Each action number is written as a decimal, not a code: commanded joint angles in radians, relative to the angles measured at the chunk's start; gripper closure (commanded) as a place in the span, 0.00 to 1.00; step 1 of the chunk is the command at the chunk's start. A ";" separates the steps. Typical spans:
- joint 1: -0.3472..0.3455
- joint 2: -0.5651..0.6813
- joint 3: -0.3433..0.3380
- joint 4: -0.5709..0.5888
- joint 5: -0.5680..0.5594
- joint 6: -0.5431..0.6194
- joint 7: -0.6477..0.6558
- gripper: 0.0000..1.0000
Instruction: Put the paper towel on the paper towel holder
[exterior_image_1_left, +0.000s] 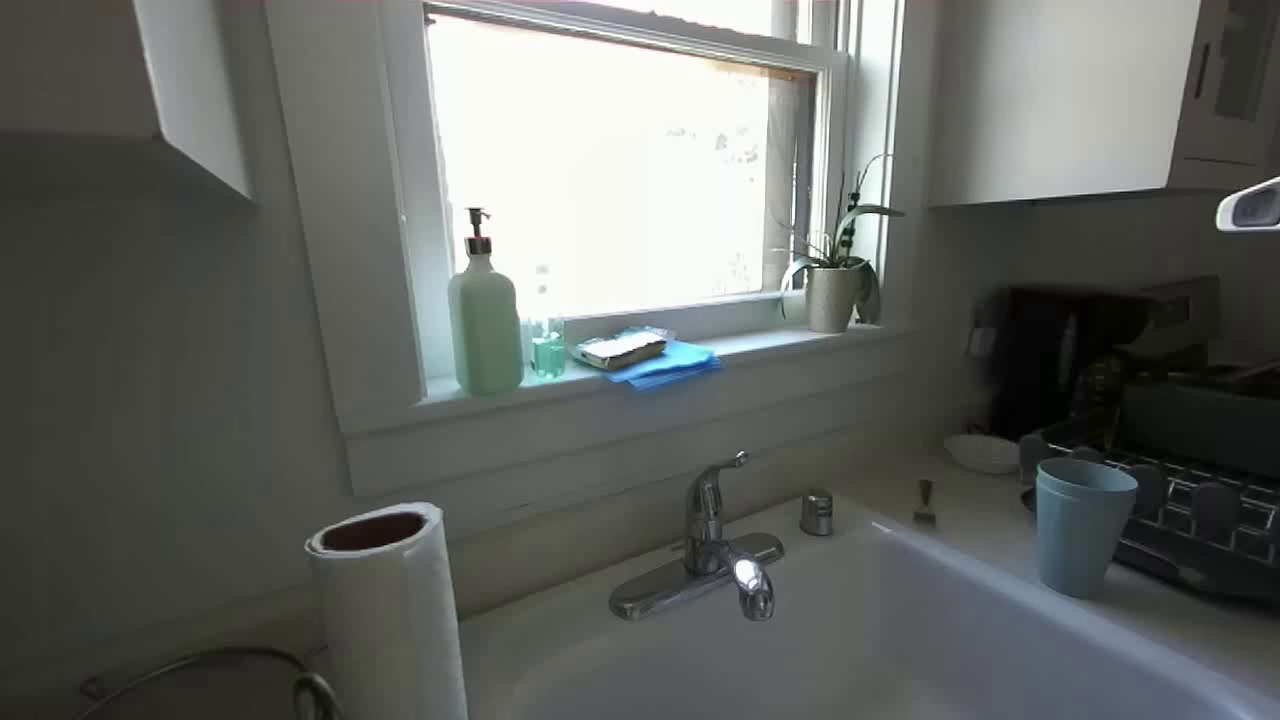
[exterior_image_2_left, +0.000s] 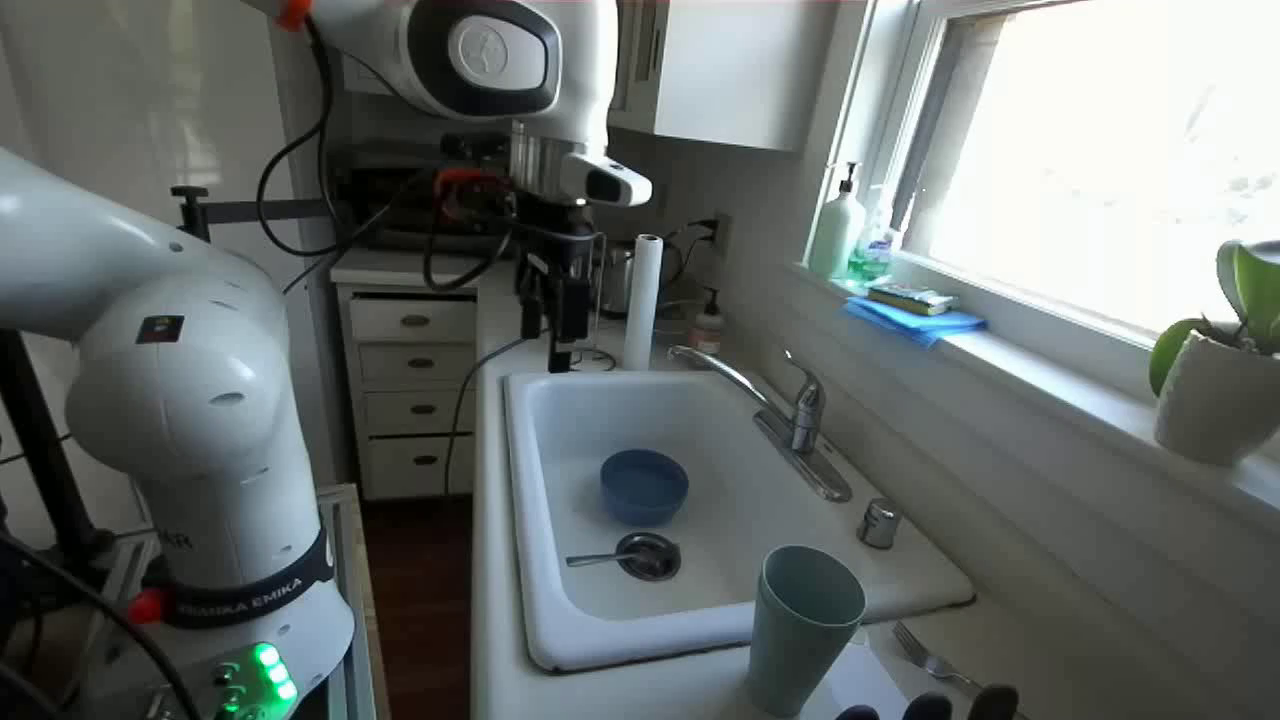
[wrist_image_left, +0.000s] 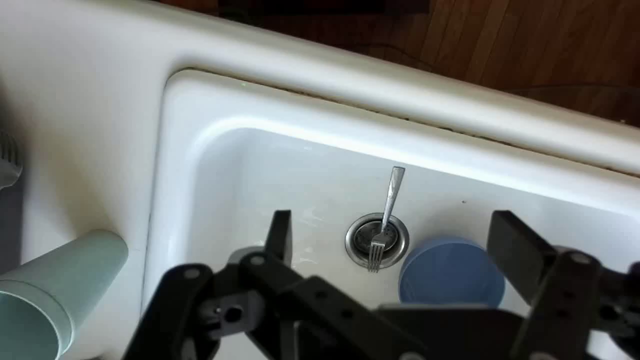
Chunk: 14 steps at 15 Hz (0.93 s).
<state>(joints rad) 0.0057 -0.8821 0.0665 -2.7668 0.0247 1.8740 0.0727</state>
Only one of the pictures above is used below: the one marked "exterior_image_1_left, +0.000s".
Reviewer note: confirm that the white paper towel roll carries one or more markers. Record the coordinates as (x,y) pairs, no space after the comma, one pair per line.
(395,625)

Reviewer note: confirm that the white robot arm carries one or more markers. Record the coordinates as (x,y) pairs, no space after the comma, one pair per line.
(1253,206)

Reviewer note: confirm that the beige dish sponge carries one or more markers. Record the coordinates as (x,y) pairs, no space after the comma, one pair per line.
(620,351)

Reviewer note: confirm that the blue sponge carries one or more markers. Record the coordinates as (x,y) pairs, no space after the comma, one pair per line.
(675,366)

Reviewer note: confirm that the small clear green bottle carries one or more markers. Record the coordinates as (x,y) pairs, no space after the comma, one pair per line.
(548,353)

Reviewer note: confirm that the green soap pump bottle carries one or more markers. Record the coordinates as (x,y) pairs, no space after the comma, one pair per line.
(486,333)

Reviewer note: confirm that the chrome sink faucet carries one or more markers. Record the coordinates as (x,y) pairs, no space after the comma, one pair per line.
(701,526)

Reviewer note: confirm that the potted plant white pot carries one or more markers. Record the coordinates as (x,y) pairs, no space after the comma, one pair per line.
(832,298)

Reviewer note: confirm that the white framed window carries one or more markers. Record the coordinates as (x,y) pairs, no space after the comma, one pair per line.
(360,265)

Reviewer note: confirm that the small metal sink knob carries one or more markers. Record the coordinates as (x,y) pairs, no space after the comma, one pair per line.
(926,505)

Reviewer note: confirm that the white sink basin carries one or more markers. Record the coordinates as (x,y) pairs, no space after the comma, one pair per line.
(855,641)

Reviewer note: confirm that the small white bowl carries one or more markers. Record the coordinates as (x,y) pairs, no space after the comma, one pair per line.
(980,453)

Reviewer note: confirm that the black coffee maker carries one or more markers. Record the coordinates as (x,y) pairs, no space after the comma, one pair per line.
(1053,360)

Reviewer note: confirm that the light blue cup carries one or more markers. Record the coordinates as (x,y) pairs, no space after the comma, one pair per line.
(1082,534)

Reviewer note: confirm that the grey metal appliance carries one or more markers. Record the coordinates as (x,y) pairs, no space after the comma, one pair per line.
(1183,321)

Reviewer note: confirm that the dark baking tray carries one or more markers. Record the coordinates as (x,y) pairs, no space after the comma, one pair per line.
(1201,425)

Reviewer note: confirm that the white wall cabinet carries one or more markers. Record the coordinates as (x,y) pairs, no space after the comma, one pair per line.
(1053,93)
(202,83)

